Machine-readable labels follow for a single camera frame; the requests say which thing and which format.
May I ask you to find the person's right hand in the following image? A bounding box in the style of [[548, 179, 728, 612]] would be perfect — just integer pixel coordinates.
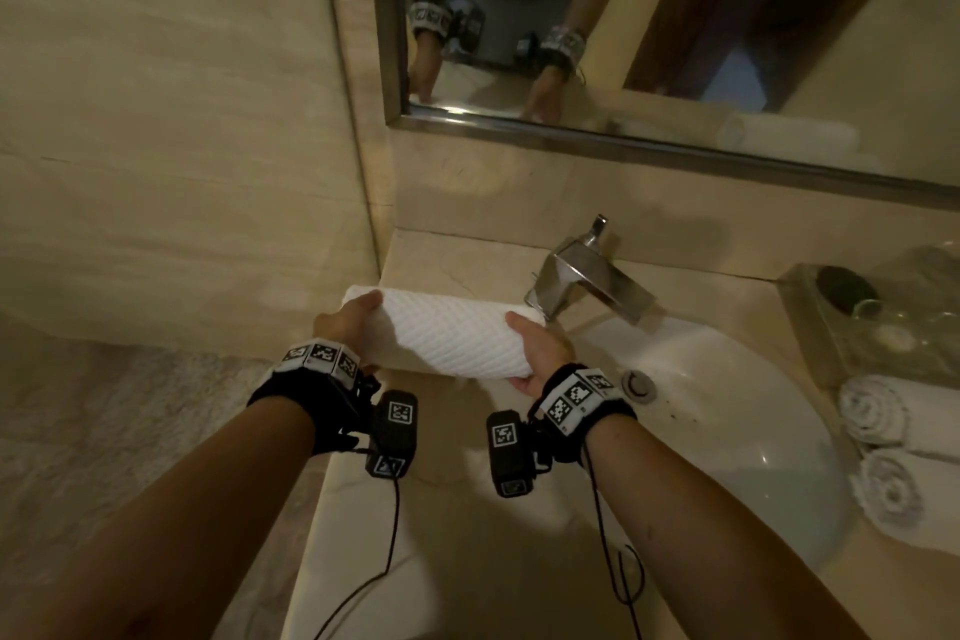
[[504, 310, 577, 401]]

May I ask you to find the person's left hand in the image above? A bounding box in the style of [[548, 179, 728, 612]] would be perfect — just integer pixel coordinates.
[[313, 289, 385, 375]]

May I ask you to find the large white towel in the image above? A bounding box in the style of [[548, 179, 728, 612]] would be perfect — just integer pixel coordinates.
[[341, 284, 547, 380]]

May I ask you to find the white waffle towel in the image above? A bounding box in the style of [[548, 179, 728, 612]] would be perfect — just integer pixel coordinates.
[[838, 374, 960, 465]]

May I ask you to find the small white towel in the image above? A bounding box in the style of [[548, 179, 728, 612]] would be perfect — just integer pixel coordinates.
[[849, 448, 960, 558]]

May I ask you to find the person's left forearm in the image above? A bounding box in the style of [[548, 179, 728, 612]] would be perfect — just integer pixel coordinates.
[[44, 395, 316, 640]]

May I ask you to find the person's right forearm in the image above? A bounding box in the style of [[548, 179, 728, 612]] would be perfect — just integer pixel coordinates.
[[584, 414, 871, 640]]

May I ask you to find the right marker wrist band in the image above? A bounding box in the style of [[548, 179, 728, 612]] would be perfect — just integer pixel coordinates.
[[528, 363, 639, 465]]

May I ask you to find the marker wrist band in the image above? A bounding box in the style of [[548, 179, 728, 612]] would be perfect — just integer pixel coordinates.
[[247, 337, 363, 453], [528, 363, 639, 465]]

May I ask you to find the left marker wrist band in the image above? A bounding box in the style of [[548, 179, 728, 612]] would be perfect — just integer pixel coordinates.
[[247, 337, 363, 453]]

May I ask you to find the chrome faucet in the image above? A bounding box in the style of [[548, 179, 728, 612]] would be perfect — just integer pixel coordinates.
[[524, 214, 658, 326]]

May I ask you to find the chrome sink drain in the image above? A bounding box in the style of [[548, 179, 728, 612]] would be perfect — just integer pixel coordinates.
[[620, 369, 659, 406]]

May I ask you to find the white sink basin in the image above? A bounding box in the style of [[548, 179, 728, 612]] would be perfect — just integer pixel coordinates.
[[558, 316, 856, 573]]

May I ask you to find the clear glass tray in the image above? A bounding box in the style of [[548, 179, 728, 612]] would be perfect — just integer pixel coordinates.
[[776, 241, 960, 393]]

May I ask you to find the small dark soap dish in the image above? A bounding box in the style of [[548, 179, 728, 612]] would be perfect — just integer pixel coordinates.
[[815, 265, 883, 315]]

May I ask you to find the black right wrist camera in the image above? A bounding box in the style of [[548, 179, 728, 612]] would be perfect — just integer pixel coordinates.
[[485, 409, 538, 500]]

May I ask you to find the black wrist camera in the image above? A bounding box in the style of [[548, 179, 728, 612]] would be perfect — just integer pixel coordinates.
[[365, 389, 419, 480], [485, 409, 538, 500]]

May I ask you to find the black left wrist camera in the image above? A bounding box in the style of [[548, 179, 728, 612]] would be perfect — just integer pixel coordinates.
[[365, 389, 419, 480]]

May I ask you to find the black right camera cable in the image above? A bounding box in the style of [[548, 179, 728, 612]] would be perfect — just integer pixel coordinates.
[[583, 448, 646, 640]]

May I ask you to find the black camera cable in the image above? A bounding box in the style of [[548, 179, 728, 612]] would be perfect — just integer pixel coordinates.
[[583, 448, 646, 640], [313, 478, 403, 640]]

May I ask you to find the black left camera cable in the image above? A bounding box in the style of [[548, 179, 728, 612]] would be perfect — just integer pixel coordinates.
[[313, 478, 403, 640]]

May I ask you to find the metal framed wall mirror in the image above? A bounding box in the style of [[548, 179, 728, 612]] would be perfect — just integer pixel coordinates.
[[365, 0, 960, 213]]

